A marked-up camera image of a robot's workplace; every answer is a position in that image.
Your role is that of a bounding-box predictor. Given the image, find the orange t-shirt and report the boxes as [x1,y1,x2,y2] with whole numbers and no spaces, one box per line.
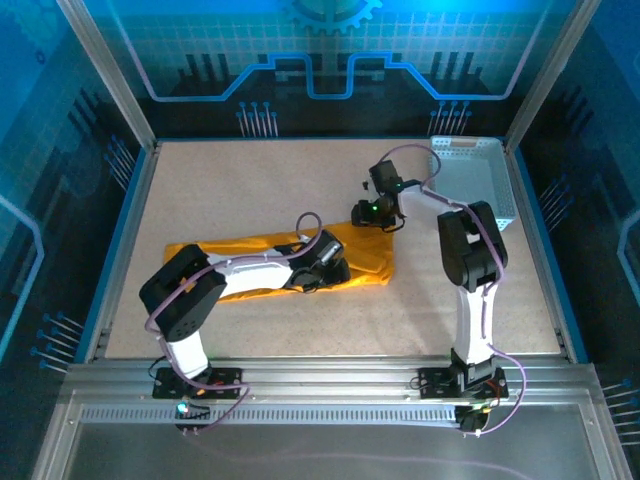
[164,219,396,302]

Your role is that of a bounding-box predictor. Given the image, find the white perforated plastic basket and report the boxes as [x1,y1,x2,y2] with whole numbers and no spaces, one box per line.
[429,135,518,234]

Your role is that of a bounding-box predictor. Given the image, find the grey metal panel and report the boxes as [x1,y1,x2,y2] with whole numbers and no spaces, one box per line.
[29,389,634,480]

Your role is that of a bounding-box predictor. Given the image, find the black controller box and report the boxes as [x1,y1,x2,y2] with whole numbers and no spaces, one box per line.
[455,403,494,437]
[173,399,212,436]

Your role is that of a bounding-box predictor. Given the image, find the aluminium frame beam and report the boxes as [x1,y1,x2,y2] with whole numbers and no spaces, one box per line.
[64,355,601,404]

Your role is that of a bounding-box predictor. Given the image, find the slotted grey cable duct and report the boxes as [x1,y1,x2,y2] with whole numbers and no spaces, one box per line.
[79,405,459,426]

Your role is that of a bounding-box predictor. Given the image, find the aluminium side rail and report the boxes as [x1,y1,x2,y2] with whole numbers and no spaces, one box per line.
[503,142,576,364]
[82,140,162,364]

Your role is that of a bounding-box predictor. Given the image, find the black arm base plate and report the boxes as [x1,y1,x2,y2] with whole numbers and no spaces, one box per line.
[152,367,245,400]
[417,366,510,400]

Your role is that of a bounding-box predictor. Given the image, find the purple cable loop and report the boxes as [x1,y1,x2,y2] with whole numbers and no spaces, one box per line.
[462,344,529,439]
[174,368,250,436]

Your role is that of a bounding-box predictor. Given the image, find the aluminium frame post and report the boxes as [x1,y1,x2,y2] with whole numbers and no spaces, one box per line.
[503,0,606,151]
[55,0,160,151]

